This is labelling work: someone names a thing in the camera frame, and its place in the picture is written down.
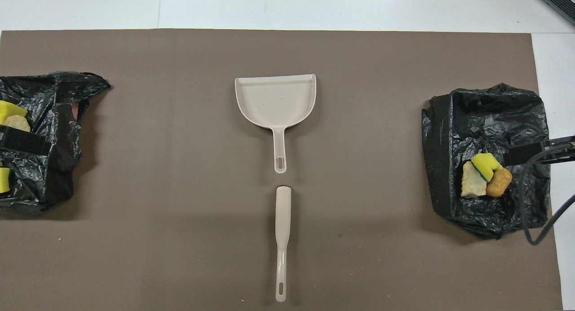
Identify beige paper wad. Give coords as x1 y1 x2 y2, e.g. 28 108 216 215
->
3 115 31 133
461 161 488 198

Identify brown cork chunk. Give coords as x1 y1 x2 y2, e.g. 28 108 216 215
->
485 168 513 198

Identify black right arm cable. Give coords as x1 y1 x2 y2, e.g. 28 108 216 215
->
520 142 575 246

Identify beige plastic dustpan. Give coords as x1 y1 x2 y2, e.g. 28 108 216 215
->
234 74 317 174

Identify brown table mat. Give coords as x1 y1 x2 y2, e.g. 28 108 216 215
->
0 29 564 311

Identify beige hand brush black bristles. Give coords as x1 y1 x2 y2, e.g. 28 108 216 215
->
275 185 292 302

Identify black plastic trash bag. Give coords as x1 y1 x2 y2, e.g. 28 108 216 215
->
421 82 552 240
0 71 111 213

